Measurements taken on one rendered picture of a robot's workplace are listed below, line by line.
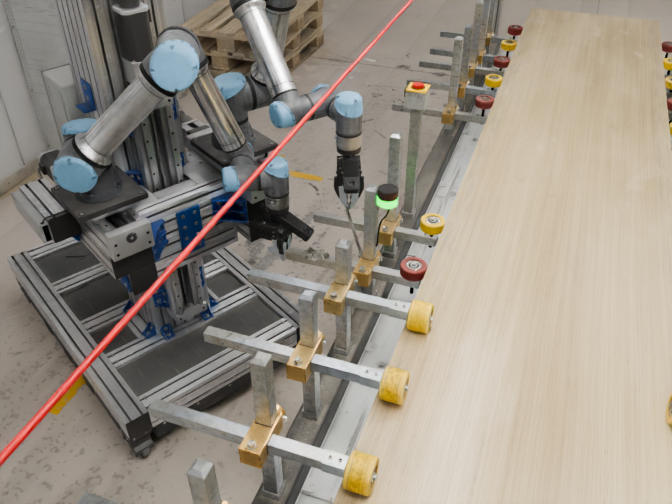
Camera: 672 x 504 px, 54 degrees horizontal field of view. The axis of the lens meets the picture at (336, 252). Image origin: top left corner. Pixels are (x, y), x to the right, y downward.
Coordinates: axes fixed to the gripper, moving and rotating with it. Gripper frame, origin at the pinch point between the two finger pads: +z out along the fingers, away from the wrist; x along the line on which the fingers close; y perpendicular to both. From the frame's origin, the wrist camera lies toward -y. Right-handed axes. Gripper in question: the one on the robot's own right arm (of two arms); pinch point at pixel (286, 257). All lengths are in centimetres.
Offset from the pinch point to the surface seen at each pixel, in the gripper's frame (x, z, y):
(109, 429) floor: 28, 84, 67
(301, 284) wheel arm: 25.6, -13.9, -16.0
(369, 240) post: -2.2, -12.4, -26.8
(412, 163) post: -53, -12, -27
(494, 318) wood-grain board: 15, -9, -68
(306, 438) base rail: 54, 12, -29
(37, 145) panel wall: -133, 71, 231
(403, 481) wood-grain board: 71, -9, -58
